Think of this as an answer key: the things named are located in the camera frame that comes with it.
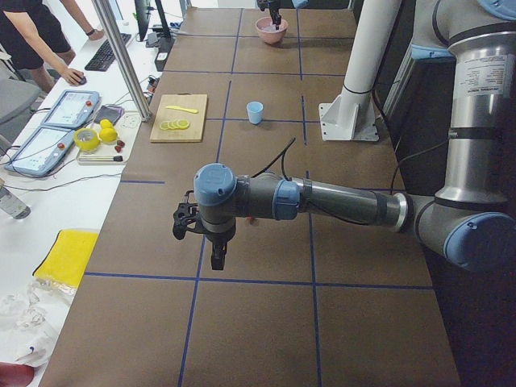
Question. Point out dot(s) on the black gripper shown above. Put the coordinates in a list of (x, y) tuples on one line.
[(275, 9), (218, 239)]

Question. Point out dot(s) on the person forearm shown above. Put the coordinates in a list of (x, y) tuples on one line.
[(43, 50)]

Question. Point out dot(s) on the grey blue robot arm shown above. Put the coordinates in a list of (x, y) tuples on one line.
[(295, 4), (465, 221)]

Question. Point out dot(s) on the ice cubes in bowl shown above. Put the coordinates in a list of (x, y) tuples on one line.
[(270, 29)]

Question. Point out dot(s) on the light blue cup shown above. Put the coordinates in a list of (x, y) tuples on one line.
[(255, 111)]

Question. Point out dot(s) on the person right hand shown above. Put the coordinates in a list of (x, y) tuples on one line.
[(71, 75)]

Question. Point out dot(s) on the pink bowl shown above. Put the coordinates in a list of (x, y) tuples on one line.
[(271, 38)]

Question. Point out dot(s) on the black power strip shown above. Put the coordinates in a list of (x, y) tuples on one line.
[(164, 48)]

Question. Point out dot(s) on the black monitor stand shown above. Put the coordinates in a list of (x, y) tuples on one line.
[(143, 10)]

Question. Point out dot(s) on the yellow plastic knife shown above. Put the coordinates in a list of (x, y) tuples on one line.
[(183, 109)]

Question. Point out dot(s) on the bamboo cutting board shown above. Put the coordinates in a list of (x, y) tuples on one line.
[(192, 134)]

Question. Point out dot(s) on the yellow cloth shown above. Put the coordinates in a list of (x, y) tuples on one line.
[(68, 257)]

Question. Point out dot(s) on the white tray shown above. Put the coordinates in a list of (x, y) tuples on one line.
[(127, 128)]

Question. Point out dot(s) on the yellow lemon front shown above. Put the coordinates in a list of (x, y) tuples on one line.
[(108, 135)]

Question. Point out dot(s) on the yellow lemon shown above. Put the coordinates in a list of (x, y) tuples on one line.
[(108, 135), (105, 123)]

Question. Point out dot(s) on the yellow tape roll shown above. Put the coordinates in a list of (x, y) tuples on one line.
[(86, 139)]

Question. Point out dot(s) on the black keyboard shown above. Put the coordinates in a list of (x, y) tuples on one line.
[(102, 59)]

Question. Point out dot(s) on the yellow lemon back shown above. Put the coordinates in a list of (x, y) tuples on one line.
[(105, 123)]

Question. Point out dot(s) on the clear plastic bag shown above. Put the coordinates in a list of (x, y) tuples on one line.
[(31, 321)]

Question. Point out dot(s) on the lower teach pendant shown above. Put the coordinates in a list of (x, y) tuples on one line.
[(42, 151)]

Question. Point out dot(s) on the teach pendant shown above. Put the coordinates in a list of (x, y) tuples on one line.
[(72, 109), (42, 151)]

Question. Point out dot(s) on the upper teach pendant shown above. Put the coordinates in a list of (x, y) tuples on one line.
[(72, 109)]

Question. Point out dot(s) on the clear water bottle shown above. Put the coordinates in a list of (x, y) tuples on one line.
[(12, 205)]

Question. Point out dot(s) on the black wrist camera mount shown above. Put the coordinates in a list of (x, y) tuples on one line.
[(186, 218)]

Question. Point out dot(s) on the white camera pole base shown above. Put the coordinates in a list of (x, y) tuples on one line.
[(351, 117)]

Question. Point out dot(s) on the black handled tool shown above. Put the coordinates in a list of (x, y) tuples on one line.
[(100, 159)]

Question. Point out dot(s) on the aluminium frame post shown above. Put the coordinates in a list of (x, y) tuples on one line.
[(127, 70)]

